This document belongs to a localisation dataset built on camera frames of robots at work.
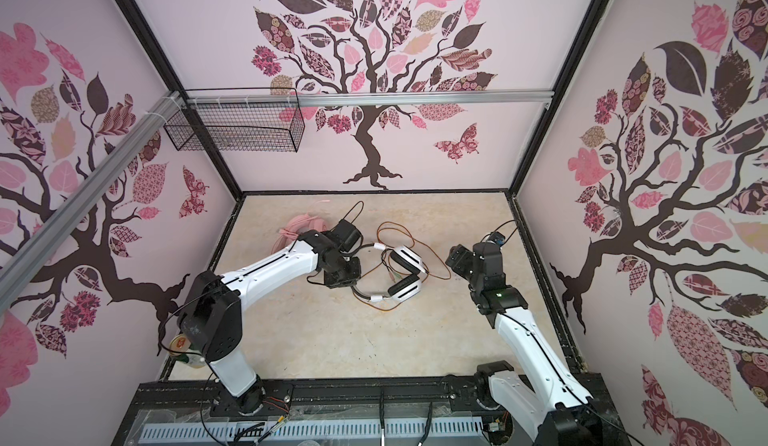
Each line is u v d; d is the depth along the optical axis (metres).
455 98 1.85
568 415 0.39
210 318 0.45
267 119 0.95
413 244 1.05
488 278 0.60
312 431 0.70
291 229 1.00
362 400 0.74
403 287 0.79
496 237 0.71
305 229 1.00
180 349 0.72
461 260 0.73
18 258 0.51
